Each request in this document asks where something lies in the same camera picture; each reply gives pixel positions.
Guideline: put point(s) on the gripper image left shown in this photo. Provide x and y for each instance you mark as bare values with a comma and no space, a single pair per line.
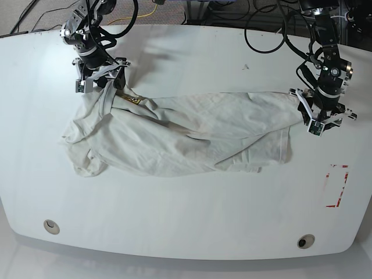
94,65

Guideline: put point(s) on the table grommet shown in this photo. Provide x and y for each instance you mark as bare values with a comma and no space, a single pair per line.
306,241
51,227

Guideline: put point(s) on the right table grommet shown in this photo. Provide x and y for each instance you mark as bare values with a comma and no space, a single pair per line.
306,241

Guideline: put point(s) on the white t-shirt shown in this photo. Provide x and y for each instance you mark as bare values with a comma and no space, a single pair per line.
179,135

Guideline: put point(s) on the left table grommet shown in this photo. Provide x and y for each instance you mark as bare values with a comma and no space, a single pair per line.
51,227

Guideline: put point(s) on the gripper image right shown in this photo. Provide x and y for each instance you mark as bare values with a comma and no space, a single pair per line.
326,80

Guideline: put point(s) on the red tape rectangle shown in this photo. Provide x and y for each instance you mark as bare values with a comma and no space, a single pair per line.
334,185

